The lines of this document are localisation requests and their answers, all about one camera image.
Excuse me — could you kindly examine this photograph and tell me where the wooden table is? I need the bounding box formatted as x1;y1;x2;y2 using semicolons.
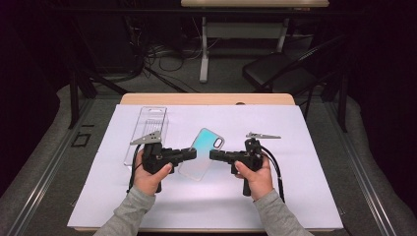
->
67;92;344;234

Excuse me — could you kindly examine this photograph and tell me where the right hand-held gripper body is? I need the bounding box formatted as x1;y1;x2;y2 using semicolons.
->
229;132;282;175

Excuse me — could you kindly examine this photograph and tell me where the grey floor rail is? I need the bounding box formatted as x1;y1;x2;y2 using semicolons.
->
324;101;398;236
6;97;96;236

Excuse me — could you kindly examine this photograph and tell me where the white table cover sheet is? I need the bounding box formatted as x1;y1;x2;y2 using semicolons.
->
67;103;344;230

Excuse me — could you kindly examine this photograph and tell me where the clear plastic packaging box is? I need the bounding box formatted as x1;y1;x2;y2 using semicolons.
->
123;106;170;167

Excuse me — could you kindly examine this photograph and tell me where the person's left hand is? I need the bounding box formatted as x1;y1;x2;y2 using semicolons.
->
133;150;174;197

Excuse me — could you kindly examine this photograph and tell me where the right hand-held gripper black cable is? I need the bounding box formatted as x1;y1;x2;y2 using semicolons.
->
260;146;286;204

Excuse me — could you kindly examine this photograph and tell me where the black horizontal metal bar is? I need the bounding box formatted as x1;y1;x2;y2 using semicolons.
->
45;7;362;16

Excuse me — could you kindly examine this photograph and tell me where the person's right hand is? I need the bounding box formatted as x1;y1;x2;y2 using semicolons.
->
234;156;275;202

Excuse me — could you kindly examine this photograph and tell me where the black folding chair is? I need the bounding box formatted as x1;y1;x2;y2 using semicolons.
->
241;33;349;111

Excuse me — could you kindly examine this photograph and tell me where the translucent phone case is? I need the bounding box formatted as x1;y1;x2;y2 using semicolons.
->
178;127;226;182

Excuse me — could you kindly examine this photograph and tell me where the left hand-held gripper black cable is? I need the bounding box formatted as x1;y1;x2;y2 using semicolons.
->
126;144;146;195

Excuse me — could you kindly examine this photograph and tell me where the background table with white legs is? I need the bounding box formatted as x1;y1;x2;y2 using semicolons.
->
180;0;329;84

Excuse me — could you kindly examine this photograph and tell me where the tangle of black floor cables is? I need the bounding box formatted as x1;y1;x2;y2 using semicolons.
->
122;14;225;83

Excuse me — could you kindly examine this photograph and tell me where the hand-held gripper black cable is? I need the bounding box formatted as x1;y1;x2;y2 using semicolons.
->
260;146;286;204
126;144;146;195

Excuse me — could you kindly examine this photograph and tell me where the black metal stand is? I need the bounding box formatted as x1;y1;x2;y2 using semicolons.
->
323;70;349;134
67;63;131;130

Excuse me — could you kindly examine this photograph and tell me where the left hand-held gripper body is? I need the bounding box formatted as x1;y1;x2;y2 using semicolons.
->
130;130;183;175

